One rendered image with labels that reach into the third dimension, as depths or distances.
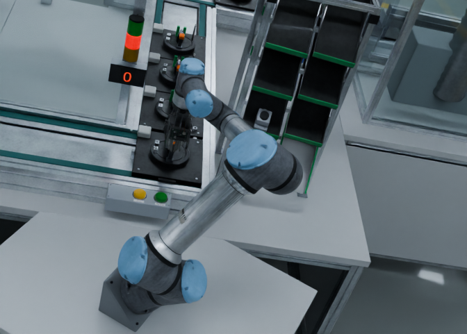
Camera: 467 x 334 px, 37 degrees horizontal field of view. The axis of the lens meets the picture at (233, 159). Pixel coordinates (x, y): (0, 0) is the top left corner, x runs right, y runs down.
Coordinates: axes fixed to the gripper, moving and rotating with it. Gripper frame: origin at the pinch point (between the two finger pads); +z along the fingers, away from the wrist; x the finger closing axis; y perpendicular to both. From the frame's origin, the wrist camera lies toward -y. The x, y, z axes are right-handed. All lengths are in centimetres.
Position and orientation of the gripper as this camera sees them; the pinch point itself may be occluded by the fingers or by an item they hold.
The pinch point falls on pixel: (173, 146)
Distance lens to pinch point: 237.5
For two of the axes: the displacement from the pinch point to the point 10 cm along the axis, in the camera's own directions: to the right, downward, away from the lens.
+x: 9.7, 1.7, 1.6
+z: -2.3, 7.5, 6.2
